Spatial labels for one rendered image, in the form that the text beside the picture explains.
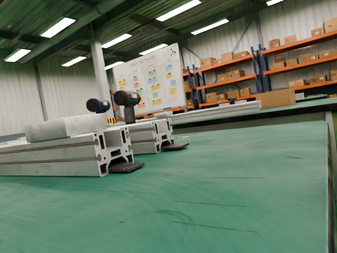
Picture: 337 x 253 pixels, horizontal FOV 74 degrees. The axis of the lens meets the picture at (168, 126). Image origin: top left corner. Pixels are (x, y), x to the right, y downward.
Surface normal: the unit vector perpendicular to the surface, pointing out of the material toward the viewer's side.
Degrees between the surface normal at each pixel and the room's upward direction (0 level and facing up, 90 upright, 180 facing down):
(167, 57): 90
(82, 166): 90
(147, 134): 90
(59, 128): 90
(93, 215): 0
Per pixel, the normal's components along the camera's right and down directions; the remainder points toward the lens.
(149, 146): -0.51, 0.13
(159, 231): -0.16, -0.99
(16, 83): 0.80, -0.11
